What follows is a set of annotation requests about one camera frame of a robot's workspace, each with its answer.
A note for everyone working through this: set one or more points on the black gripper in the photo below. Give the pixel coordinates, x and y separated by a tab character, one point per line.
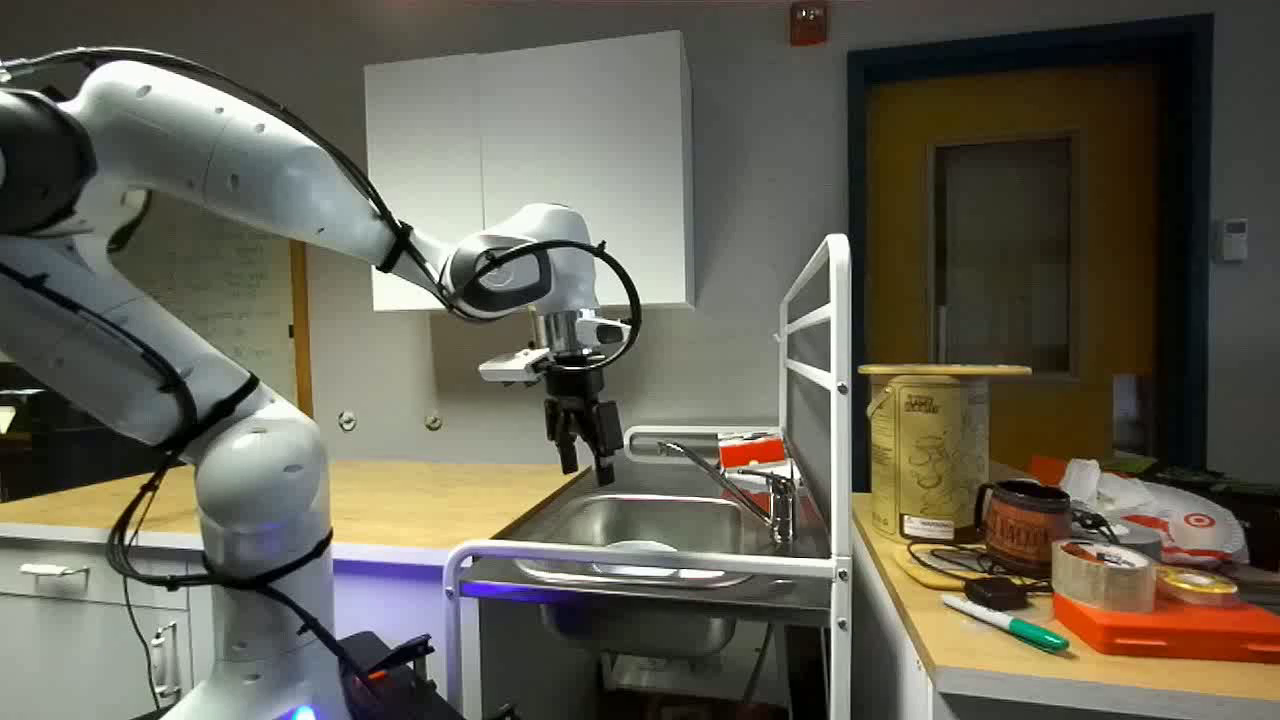
572	380

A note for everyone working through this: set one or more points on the chrome faucet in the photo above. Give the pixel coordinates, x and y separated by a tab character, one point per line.
767	496

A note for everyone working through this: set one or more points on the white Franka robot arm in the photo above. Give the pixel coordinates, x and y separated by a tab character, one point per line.
227	172

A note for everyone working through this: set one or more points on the stainless steel sink basin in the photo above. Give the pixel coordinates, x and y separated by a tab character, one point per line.
655	522

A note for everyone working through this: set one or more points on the white bowl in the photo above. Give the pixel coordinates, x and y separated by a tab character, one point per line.
640	551

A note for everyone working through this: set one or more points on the orange item behind sink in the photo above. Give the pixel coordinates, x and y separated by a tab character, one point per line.
754	455

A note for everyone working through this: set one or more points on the black and orange base device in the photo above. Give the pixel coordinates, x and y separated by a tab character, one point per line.
391	675

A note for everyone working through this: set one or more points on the beige patterned canister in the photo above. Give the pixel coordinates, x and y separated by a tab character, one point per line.
929	455

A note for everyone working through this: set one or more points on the round wooden board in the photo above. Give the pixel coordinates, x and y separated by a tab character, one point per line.
944	368

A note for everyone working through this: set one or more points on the wood framed whiteboard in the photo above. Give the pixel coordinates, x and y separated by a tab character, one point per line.
242	294

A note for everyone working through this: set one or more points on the dark patterned coaster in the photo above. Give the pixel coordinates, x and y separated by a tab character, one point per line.
949	562

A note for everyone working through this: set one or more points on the small black block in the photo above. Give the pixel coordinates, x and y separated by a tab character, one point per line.
996	595

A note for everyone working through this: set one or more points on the brown ceramic mug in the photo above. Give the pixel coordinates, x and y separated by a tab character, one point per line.
1026	526

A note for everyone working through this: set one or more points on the green marker pen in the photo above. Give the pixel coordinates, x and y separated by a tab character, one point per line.
1005	621

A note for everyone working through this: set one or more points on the yellow door with window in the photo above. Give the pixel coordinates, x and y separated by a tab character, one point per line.
1015	255

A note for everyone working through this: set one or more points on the red fire alarm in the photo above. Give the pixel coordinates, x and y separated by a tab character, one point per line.
809	21

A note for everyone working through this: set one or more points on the white counter cabinet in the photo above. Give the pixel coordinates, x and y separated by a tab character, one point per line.
83	627

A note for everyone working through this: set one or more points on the black equipment on counter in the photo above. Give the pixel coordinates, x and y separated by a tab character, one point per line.
33	441

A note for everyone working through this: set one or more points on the white plastic bag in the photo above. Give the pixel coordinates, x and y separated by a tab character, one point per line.
1163	512

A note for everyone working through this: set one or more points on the flat orange box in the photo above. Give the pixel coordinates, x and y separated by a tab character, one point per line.
1164	627

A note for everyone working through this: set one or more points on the small round tin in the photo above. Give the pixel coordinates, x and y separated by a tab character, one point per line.
1196	587

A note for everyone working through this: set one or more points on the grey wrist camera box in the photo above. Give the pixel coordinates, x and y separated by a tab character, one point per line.
513	360

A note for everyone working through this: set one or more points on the round metal wall fitting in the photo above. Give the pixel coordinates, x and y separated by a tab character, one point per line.
347	422
435	422

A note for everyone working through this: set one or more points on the white metal rack frame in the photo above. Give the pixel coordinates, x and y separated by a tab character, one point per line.
834	401

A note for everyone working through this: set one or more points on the white wall cabinet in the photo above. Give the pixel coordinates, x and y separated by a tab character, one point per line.
562	145

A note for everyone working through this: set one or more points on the white wall thermostat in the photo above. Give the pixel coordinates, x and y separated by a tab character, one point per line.
1232	242

